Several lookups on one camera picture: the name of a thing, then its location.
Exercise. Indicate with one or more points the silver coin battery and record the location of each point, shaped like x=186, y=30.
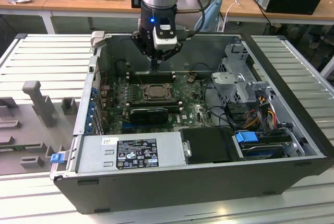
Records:
x=190, y=78

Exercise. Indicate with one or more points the CPU socket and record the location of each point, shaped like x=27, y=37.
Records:
x=143, y=100

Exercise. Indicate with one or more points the black graphics card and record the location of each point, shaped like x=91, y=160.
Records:
x=148, y=115

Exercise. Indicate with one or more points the pale blue teach pendant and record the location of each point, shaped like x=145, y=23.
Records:
x=215, y=7

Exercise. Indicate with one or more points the wooden top desk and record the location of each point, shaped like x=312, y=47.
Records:
x=104, y=6

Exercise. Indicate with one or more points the green RAM stick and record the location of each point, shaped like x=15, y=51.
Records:
x=173, y=107
x=10, y=147

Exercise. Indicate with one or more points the silver drive cage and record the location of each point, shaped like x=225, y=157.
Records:
x=227, y=80

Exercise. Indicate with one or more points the grey parts rack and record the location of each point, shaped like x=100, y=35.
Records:
x=31, y=130

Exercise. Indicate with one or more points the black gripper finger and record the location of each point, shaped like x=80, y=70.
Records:
x=141, y=46
x=171, y=53

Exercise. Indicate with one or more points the white and black camera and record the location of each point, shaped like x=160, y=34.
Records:
x=164, y=41

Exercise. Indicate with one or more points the metal socket locking lever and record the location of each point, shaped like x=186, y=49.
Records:
x=140, y=79
x=156, y=99

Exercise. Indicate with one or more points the blue plastic latch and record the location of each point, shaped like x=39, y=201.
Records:
x=57, y=158

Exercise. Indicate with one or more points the green motherboard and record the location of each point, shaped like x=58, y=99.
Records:
x=188, y=98

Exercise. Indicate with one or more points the RAM slot with white clips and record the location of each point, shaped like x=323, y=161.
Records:
x=156, y=105
x=161, y=79
x=161, y=74

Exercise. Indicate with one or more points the internal USB port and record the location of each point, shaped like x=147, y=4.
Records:
x=193, y=95

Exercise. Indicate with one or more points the black silver PC case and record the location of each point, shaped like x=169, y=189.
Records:
x=169, y=198

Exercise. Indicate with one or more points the black plastic shroud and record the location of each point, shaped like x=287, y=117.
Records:
x=206, y=143

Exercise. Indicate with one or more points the hard disk in blue carrier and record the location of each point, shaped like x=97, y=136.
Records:
x=245, y=139

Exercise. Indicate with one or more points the grey power supply unit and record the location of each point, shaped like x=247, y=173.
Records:
x=91, y=153

